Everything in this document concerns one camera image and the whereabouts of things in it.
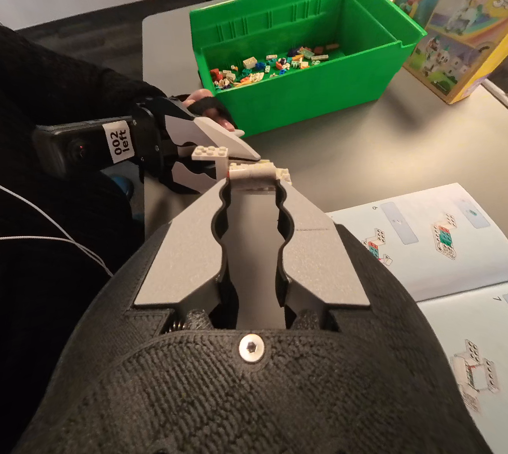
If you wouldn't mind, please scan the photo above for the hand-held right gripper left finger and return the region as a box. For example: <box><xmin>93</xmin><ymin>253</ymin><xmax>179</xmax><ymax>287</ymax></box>
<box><xmin>133</xmin><ymin>180</ymin><xmax>241</xmax><ymax>322</ymax></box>

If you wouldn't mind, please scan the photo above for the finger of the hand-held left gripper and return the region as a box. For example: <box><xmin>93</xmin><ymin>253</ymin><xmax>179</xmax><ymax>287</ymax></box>
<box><xmin>165</xmin><ymin>116</ymin><xmax>261</xmax><ymax>163</ymax></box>
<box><xmin>173</xmin><ymin>162</ymin><xmax>217</xmax><ymax>194</ymax></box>

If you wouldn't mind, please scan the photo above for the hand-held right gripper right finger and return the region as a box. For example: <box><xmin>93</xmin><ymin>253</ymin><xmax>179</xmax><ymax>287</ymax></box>
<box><xmin>275</xmin><ymin>180</ymin><xmax>372</xmax><ymax>322</ymax></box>

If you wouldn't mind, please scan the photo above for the white lego brick model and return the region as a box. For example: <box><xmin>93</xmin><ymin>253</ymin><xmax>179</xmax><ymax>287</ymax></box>
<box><xmin>190</xmin><ymin>144</ymin><xmax>293</xmax><ymax>191</ymax></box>

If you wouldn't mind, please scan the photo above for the pile of lego pieces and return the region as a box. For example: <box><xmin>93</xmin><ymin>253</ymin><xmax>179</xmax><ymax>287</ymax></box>
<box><xmin>210</xmin><ymin>43</ymin><xmax>341</xmax><ymax>90</ymax></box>

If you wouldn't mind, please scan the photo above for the green plastic bin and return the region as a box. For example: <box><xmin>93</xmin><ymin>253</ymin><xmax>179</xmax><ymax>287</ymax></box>
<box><xmin>189</xmin><ymin>0</ymin><xmax>428</xmax><ymax>138</ymax></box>

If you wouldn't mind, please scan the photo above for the yellow lego set box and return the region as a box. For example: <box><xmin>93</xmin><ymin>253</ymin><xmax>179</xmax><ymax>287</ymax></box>
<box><xmin>391</xmin><ymin>0</ymin><xmax>508</xmax><ymax>105</ymax></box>

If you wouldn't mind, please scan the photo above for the person's left hand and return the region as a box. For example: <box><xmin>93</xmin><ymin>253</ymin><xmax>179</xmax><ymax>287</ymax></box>
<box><xmin>186</xmin><ymin>88</ymin><xmax>235</xmax><ymax>133</ymax></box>

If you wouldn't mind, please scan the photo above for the blue round object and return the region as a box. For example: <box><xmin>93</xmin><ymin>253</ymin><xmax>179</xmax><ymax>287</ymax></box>
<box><xmin>112</xmin><ymin>176</ymin><xmax>134</xmax><ymax>198</ymax></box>

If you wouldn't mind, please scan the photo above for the open instruction booklet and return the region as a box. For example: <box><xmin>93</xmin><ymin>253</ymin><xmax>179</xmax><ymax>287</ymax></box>
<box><xmin>329</xmin><ymin>183</ymin><xmax>508</xmax><ymax>454</ymax></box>

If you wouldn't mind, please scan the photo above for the white earphone cable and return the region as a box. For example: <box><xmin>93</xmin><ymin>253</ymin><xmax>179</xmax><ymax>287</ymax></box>
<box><xmin>0</xmin><ymin>184</ymin><xmax>114</xmax><ymax>277</ymax></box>

